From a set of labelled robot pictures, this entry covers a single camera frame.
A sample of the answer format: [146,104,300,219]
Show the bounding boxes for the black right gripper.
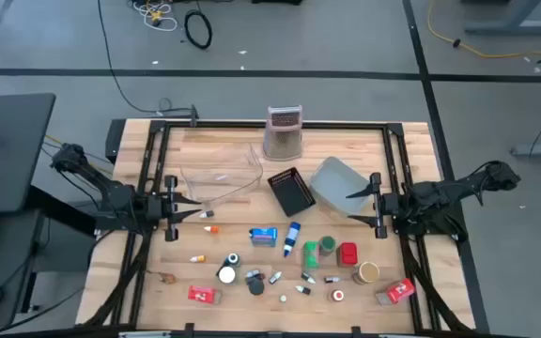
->
[345,172,401,239]

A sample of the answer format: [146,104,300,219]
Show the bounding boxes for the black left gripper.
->
[147,174,203,243]

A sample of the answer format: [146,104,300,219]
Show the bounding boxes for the grey plastic bin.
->
[308,156,376,218]

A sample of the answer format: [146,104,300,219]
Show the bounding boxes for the clear plastic bin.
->
[178,142,266,211]

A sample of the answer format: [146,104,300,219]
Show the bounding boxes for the red paprika tin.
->
[335,241,360,269]

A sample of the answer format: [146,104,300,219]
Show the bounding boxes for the green lid oregano jar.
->
[317,235,337,257]

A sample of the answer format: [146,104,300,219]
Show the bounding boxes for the tan lid spice jar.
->
[350,260,381,286]

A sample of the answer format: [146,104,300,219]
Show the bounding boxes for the blue food colouring bottle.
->
[282,221,302,258]

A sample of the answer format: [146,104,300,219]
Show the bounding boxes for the black white round cap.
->
[217,265,238,285]

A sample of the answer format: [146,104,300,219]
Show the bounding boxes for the small blue carton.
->
[248,226,279,248]

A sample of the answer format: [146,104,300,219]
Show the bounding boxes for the small red carton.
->
[187,284,224,305]

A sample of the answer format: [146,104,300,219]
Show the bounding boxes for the red carton with grey side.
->
[375,277,416,307]

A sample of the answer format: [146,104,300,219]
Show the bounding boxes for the orange turmeric bottle black lid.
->
[244,276,267,297]

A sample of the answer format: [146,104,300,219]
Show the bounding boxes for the small brown scrap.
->
[146,269,178,286]

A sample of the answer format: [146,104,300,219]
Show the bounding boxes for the black plastic basket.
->
[266,166,317,219]

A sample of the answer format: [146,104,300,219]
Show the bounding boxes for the metal mesh basket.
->
[261,103,304,162]

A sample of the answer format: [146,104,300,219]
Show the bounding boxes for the black side desk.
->
[0,92,57,216]

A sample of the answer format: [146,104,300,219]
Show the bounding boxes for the grey desk foot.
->
[509,142,541,159]

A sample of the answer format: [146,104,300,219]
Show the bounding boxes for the desk with grey legs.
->
[460,0,541,37]

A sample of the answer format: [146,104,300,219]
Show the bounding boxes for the long black floor cable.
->
[96,0,196,118]

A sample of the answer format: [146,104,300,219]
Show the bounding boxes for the black aluminium table frame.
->
[80,119,477,338]

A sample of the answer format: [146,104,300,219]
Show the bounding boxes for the coiled black cable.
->
[183,8,214,51]

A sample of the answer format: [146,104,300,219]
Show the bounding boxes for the yellow extension cable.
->
[426,0,541,60]

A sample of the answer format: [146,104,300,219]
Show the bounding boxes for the white and yellow cable bundle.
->
[131,0,178,33]

